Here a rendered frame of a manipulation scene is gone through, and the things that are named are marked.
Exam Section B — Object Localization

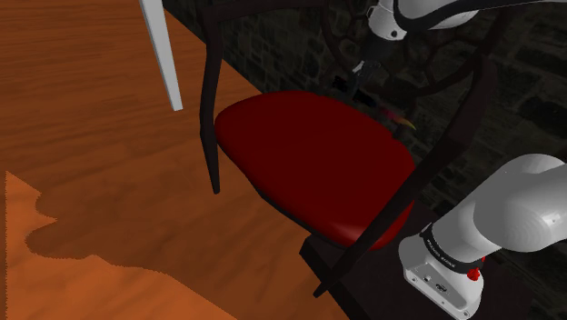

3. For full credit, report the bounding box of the dark chair with red seat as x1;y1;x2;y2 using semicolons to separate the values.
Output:
196;0;567;299

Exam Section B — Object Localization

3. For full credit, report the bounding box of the white furniture leg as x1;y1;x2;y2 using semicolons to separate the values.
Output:
138;0;184;113

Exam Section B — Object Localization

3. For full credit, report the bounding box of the dark robot stand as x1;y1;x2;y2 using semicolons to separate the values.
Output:
298;200;535;320

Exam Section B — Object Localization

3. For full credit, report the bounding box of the multicoloured pen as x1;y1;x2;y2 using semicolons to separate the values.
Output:
380;105;418;132

